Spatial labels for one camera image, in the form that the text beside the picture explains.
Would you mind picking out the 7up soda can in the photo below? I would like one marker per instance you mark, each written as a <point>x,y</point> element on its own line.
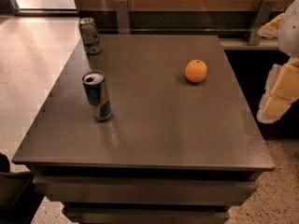
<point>89,36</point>

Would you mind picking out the dark chair at corner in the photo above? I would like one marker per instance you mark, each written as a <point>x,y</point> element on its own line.
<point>19,197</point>

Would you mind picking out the right metal wall bracket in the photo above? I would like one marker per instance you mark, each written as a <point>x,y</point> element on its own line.
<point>260,18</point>

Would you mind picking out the blue silver redbull can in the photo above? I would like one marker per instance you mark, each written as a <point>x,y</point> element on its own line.
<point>94,84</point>

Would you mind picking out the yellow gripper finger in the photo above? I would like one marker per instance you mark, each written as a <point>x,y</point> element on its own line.
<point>281,91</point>
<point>270,29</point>

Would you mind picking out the metal wall bracket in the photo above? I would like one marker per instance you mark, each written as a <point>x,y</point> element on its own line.
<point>122,14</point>
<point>260,18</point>

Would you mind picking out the left metal wall bracket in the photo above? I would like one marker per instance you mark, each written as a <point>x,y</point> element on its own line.
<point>122,14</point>

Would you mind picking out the orange fruit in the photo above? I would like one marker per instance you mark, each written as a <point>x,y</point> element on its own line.
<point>195,71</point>

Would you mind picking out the grey drawer cabinet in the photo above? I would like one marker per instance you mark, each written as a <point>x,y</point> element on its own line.
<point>172,152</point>

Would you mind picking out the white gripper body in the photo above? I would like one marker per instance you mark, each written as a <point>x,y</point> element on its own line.
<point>290,32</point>

